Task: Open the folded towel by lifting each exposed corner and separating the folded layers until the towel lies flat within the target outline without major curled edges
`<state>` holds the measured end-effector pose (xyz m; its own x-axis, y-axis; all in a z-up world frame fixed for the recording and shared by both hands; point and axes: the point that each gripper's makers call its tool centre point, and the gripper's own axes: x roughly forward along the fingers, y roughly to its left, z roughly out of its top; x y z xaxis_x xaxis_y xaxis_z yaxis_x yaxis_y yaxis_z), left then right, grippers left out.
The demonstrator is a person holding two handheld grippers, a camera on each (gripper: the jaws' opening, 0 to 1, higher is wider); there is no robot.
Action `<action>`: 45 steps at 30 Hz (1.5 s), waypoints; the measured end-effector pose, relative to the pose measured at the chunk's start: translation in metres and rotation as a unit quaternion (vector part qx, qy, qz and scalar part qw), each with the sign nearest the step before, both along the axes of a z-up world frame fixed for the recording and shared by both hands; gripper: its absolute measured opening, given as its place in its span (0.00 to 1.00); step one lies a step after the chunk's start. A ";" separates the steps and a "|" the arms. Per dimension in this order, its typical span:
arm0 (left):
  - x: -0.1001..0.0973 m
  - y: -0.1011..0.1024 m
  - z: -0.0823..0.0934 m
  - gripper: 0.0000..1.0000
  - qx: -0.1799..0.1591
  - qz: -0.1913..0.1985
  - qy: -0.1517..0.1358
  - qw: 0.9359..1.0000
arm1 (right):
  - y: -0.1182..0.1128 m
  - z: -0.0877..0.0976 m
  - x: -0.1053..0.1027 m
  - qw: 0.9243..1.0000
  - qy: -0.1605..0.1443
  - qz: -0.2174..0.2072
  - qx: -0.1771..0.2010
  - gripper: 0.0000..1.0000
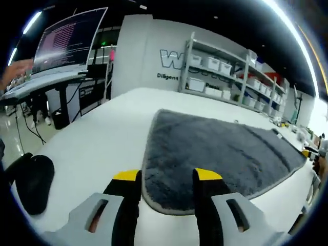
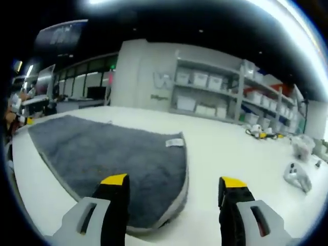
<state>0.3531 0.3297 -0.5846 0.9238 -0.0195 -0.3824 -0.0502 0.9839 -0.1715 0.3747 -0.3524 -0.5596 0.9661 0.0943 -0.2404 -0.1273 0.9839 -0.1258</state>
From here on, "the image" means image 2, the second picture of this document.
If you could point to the computer monitor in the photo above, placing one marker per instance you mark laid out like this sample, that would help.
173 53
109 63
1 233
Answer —
44 79

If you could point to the large dark display screen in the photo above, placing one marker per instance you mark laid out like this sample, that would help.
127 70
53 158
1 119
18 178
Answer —
61 36

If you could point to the grey metal shelf rack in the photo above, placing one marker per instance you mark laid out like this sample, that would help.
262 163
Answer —
238 97

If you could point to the spare hand-held gripper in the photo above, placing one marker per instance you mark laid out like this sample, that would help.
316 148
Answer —
271 135
253 130

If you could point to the monitor on black stand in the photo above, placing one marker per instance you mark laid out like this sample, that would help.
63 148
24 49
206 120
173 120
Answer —
302 107

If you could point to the clear plastic bag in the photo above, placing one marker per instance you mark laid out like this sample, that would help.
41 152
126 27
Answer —
302 146

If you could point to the row of white storage boxes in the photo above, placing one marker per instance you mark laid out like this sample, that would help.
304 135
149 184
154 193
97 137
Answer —
200 78

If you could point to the person's left hand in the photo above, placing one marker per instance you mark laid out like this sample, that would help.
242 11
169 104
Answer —
10 121

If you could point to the dark low cabinet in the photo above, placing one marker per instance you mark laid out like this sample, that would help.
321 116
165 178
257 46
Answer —
82 103

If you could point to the pink tag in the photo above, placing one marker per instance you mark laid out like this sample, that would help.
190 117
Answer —
110 79

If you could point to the grey towel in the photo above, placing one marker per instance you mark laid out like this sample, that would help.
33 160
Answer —
102 148

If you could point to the white handheld controller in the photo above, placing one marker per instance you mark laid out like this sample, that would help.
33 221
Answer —
297 176

